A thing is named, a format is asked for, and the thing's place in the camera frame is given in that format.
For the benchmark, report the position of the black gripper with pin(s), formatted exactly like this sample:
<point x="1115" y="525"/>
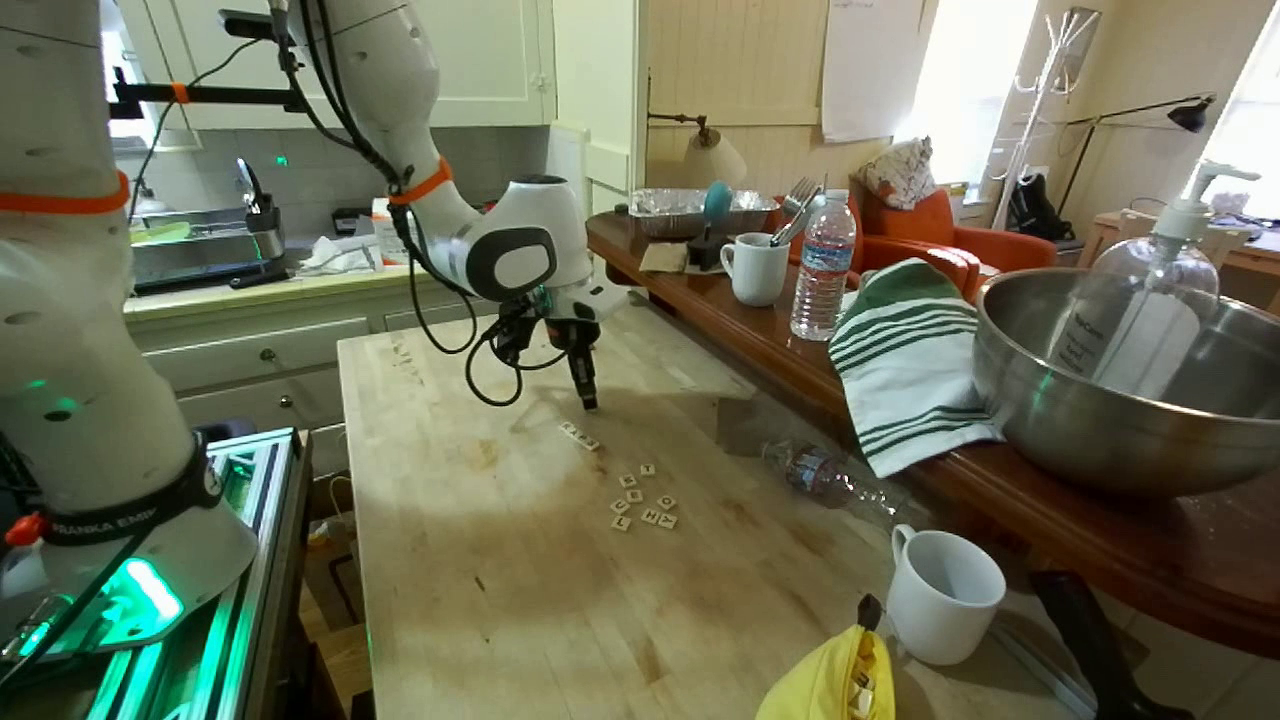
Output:
<point x="579" y="333"/>

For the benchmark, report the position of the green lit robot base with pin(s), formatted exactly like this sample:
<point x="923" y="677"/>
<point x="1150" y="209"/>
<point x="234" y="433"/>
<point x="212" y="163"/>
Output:
<point x="135" y="645"/>

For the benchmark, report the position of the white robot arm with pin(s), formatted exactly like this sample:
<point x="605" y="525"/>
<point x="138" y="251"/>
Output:
<point x="129" y="525"/>

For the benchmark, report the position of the white tile letter A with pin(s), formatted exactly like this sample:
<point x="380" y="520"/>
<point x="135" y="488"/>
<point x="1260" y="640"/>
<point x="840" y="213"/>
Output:
<point x="571" y="428"/>

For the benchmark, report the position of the white tile letter H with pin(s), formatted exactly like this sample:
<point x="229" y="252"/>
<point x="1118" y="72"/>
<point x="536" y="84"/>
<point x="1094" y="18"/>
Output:
<point x="651" y="512"/>

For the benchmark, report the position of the dark wooden side counter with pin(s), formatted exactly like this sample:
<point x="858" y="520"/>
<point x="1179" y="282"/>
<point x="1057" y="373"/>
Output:
<point x="1196" y="562"/>

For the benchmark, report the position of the white mug with spoon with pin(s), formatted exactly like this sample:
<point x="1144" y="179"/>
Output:
<point x="753" y="266"/>

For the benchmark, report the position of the clear plastic bottle lying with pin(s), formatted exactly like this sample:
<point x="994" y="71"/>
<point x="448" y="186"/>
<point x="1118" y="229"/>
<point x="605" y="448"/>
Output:
<point x="835" y="477"/>

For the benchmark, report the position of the upright clear water bottle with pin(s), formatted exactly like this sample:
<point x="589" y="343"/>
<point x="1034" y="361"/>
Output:
<point x="824" y="261"/>

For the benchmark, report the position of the white kitchen cabinet drawers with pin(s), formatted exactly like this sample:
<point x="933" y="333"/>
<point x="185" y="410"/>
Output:
<point x="260" y="357"/>

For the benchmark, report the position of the green striped white towel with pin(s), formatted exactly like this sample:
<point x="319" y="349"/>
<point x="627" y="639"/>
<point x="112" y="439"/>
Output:
<point x="905" y="366"/>

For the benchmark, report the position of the orange armchair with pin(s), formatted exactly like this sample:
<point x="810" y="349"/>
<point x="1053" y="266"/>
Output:
<point x="931" y="229"/>

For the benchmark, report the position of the yellow banana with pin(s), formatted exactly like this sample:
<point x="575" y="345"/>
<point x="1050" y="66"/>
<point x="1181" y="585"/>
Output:
<point x="846" y="677"/>

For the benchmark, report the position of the white mug near bowl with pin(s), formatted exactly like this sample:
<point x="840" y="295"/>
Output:
<point x="942" y="596"/>

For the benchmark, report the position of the large steel mixing bowl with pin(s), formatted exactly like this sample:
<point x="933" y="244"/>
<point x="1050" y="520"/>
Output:
<point x="1205" y="428"/>

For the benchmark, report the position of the clear pump soap bottle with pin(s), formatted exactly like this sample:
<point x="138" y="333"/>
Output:
<point x="1138" y="310"/>

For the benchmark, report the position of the white coat rack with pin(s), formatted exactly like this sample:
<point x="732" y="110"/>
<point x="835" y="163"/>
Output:
<point x="1034" y="99"/>

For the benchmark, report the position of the black desk lamp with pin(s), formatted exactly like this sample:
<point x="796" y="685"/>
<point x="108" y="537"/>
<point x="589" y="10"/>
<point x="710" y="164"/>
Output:
<point x="1191" y="113"/>

